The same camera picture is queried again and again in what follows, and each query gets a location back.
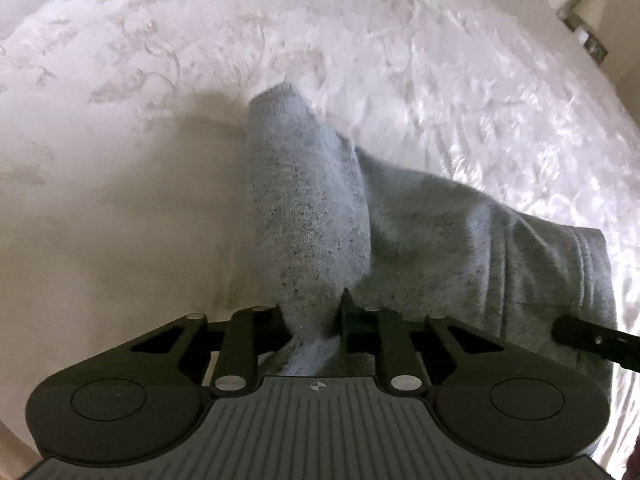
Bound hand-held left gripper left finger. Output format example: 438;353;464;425
130;305;294;396

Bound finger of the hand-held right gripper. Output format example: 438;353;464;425
549;314;640;374

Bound grey pants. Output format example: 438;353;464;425
246;81;619;413

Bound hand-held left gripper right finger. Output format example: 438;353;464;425
339;287;507;397

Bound wall socket plate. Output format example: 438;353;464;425
584;34;610;64

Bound small dark framed object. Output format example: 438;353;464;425
559;0;592;32

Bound white patterned bedspread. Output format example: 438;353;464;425
0;0;640;480

